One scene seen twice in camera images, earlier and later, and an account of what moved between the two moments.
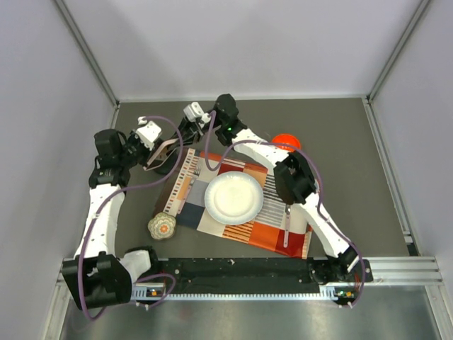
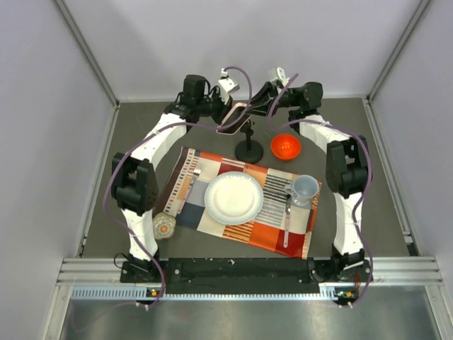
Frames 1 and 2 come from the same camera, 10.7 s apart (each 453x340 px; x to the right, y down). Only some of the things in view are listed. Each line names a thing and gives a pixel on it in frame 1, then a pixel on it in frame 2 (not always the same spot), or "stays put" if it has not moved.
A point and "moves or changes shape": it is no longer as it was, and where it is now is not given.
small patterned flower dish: (161, 226) stays put
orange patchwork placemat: (280, 226) stays put
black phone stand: (168, 165) to (249, 151)
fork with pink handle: (196, 173) stays put
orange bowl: (287, 138) stays put
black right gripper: (190, 132) to (263, 101)
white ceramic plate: (233, 198) stays put
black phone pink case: (162, 154) moves or changes shape
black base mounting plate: (245, 270) stays put
